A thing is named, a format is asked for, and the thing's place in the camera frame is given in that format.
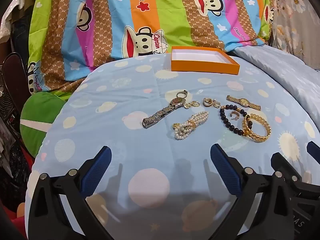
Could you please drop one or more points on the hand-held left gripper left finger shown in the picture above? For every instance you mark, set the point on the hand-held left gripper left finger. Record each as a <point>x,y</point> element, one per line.
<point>98,171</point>

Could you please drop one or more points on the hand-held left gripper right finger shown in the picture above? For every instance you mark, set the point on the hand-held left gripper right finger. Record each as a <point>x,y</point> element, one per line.
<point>225,171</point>

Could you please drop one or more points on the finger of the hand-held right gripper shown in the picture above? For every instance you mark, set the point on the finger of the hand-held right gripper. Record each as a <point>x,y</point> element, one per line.
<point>285,163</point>
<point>314,148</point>

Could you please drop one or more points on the gold bow hoop earring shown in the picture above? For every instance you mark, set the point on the gold bow hoop earring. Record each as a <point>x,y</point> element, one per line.
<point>216,104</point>

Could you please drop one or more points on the gold dark-stone hoop earring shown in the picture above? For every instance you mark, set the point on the gold dark-stone hoop earring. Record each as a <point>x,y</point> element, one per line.
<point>207,102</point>

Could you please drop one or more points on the gold wristwatch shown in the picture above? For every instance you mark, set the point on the gold wristwatch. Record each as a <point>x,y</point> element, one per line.
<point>242,101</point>

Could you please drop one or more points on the gold pearl-drop earring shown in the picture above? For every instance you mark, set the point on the gold pearl-drop earring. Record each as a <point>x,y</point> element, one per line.
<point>187,106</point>

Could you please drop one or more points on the silver metal wristwatch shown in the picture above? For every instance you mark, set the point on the silver metal wristwatch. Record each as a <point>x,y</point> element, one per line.
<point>160,115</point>

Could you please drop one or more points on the orange jewelry box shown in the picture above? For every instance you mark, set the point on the orange jewelry box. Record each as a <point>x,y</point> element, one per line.
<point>200,66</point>

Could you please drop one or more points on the light blue planet-print sheet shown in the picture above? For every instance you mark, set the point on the light blue planet-print sheet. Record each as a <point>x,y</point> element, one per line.
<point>150,155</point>

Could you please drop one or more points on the black glittery bag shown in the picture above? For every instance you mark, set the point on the black glittery bag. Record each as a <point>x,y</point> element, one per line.
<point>13,175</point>

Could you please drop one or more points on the green pillow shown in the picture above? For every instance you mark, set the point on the green pillow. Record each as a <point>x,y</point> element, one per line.
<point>35,112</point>

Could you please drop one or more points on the grey-blue quilt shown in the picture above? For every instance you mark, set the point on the grey-blue quilt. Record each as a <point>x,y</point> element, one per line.
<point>287,62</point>

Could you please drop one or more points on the dark rounded chair back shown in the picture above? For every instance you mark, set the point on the dark rounded chair back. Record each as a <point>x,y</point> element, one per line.
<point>16,80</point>

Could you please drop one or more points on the floral cloth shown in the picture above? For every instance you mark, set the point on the floral cloth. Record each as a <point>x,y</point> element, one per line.
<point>295,17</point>

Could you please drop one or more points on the striped cartoon monkey blanket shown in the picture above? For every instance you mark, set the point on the striped cartoon monkey blanket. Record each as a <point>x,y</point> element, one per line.
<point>170,17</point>

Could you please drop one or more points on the white lace cloth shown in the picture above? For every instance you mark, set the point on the white lace cloth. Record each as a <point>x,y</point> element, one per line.
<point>15,12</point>

